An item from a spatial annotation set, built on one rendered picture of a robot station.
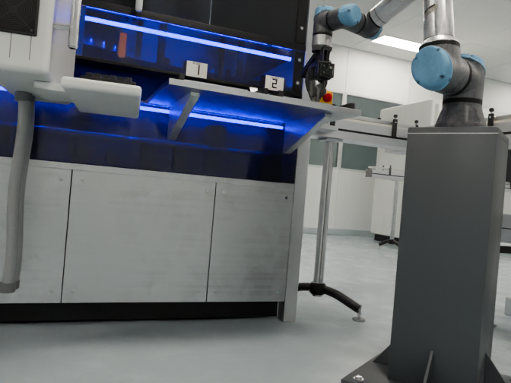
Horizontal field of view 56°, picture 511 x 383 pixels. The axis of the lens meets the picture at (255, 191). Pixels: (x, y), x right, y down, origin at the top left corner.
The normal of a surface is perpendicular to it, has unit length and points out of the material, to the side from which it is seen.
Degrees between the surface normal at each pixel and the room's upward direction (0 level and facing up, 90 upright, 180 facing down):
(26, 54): 90
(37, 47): 90
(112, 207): 90
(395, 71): 90
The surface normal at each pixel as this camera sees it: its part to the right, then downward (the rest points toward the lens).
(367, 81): 0.37, 0.03
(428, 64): -0.78, 0.07
